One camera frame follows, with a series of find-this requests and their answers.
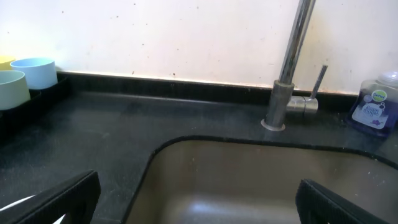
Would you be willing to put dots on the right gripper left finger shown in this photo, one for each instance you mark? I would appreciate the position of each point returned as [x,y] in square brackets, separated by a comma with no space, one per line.
[77,193]

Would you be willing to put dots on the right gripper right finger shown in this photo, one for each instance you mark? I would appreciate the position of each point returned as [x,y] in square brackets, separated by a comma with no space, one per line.
[323,205]

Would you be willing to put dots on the steel sink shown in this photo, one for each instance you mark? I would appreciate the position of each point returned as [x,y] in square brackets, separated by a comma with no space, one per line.
[233,174]

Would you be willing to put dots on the black tray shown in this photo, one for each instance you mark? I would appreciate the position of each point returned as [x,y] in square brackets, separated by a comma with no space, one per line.
[46,99]

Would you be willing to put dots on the blue soap bottle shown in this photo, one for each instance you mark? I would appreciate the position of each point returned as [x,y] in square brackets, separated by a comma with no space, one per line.
[373,109]

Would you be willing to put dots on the steel tap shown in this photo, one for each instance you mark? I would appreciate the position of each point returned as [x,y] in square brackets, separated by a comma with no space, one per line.
[280,102]

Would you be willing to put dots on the green cup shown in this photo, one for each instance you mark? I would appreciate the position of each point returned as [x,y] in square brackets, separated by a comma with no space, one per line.
[12,91]

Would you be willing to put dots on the blue cup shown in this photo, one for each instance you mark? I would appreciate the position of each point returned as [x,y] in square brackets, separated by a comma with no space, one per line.
[37,74]

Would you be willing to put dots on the yellow cup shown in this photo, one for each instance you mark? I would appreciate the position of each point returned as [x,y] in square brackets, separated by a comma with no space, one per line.
[5,62]

